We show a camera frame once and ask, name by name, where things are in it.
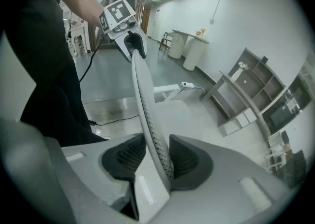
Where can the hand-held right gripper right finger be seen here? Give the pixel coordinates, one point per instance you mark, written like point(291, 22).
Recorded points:
point(221, 181)

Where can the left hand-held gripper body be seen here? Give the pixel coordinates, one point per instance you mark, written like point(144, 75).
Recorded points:
point(118, 12)

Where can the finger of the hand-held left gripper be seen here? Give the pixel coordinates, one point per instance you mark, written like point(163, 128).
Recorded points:
point(122, 45)
point(141, 39)

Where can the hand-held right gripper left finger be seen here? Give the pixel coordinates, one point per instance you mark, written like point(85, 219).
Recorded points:
point(81, 173)

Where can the red chair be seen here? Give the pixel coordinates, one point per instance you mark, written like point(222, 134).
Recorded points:
point(164, 41)

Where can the grey desk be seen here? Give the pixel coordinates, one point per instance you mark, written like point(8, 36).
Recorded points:
point(236, 88)

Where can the brown wooden door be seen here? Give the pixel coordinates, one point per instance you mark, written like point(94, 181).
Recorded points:
point(145, 20)

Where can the white door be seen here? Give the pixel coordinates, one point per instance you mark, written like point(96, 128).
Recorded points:
point(155, 24)

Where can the white table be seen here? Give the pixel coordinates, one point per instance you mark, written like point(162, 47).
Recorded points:
point(79, 34)

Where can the white counter with round legs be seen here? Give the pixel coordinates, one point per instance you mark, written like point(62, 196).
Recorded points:
point(189, 48)

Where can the flowers in pot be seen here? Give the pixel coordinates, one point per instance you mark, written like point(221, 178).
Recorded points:
point(200, 32)

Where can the white power strip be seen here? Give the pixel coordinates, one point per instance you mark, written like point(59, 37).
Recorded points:
point(187, 84)

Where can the person's black trousers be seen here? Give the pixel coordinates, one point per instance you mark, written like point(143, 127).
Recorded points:
point(56, 112)

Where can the black bag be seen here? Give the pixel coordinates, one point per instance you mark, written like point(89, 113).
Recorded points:
point(295, 169)

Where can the person's black shirt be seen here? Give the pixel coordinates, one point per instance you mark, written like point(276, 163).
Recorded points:
point(34, 26)

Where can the black glass cabinet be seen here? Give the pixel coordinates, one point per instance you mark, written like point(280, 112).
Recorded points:
point(288, 105)

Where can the white vase with flowers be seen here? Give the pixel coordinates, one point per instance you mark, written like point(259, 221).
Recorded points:
point(242, 66)

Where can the grey shelf unit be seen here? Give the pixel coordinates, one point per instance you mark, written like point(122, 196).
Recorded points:
point(268, 87)

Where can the small black box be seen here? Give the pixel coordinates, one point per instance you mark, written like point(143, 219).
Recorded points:
point(264, 59)

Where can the white frame stand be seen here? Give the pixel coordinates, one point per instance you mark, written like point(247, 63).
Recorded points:
point(275, 154)

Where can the grey wall conduit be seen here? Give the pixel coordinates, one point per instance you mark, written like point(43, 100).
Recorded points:
point(217, 5)

